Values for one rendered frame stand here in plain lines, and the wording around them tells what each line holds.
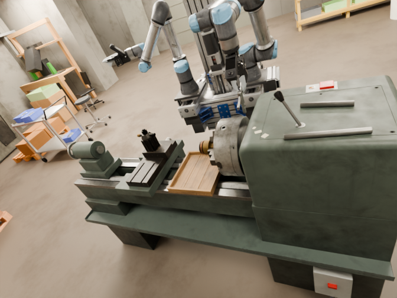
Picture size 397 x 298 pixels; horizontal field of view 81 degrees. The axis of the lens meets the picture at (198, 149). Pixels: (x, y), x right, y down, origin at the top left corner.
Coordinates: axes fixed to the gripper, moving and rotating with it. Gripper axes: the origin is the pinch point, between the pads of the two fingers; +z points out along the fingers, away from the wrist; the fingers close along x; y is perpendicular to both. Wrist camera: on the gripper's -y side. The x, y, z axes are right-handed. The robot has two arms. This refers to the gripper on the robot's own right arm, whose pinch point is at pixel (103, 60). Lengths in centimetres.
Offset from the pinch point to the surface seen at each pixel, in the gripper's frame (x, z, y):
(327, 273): -154, -97, 94
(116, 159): -47, 18, 60
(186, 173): -88, -38, 58
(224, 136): -105, -68, 23
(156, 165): -79, -20, 51
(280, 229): -134, -81, 72
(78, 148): -46, 37, 39
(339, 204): -144, -104, 46
